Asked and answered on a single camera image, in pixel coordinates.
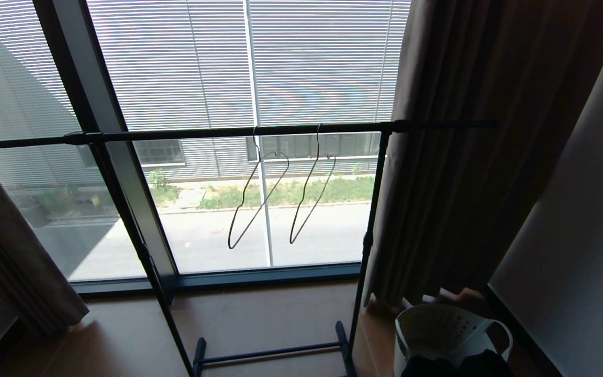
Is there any window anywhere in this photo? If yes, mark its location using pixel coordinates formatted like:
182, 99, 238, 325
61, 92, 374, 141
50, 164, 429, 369
0, 0, 412, 299

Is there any black clothes rack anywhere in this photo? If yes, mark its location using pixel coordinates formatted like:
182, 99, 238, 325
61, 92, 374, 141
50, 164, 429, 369
0, 119, 496, 377

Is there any white laundry basket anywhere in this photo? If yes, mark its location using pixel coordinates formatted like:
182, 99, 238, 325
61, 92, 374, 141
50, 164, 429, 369
393, 304, 514, 377

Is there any brown curtain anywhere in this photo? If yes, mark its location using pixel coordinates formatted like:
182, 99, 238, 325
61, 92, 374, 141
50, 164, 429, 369
362, 0, 603, 309
0, 128, 90, 336

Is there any black garment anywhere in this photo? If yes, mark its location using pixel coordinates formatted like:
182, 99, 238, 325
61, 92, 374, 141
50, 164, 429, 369
401, 348, 514, 377

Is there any pink clothes hanger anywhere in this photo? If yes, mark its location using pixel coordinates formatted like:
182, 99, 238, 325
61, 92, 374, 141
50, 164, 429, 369
227, 126, 290, 250
289, 124, 337, 245

